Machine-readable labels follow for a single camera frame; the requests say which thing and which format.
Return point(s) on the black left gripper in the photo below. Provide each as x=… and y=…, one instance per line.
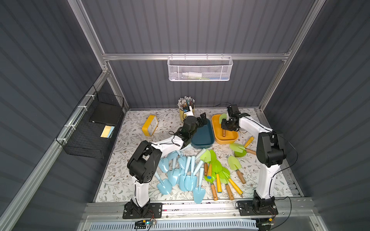
x=201, y=120

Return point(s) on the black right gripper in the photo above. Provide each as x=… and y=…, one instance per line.
x=228, y=123

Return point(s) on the light blue shovel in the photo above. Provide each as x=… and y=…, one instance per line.
x=190, y=180
x=164, y=186
x=199, y=192
x=174, y=173

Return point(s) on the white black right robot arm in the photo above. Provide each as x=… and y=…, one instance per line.
x=269, y=152

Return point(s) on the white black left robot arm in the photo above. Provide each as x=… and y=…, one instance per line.
x=143, y=164

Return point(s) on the yellow storage box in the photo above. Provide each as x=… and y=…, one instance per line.
x=230, y=136

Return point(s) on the teal storage box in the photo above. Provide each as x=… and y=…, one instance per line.
x=204, y=137

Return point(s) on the yellow pencil cup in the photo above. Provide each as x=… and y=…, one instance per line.
x=184, y=113

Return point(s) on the bundle of colored pencils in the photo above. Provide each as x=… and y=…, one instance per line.
x=186, y=104

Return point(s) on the white bottle in mesh basket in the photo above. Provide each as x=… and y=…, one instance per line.
x=192, y=75

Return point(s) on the light blue shovel front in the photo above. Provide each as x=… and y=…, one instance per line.
x=199, y=192

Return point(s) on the yellow sticky note pad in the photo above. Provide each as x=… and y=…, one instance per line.
x=107, y=132

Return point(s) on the black notebook in basket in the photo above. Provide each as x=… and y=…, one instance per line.
x=106, y=114

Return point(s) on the small green circuit board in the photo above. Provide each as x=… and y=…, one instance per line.
x=144, y=224

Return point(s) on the white mesh wall basket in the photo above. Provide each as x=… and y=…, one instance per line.
x=213, y=68

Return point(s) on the green shovel brown handle front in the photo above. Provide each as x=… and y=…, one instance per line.
x=213, y=187

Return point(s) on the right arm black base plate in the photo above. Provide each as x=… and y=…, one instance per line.
x=257, y=207

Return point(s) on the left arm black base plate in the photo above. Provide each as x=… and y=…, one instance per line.
x=149, y=210

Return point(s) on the black wire wall basket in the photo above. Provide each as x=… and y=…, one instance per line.
x=82, y=137

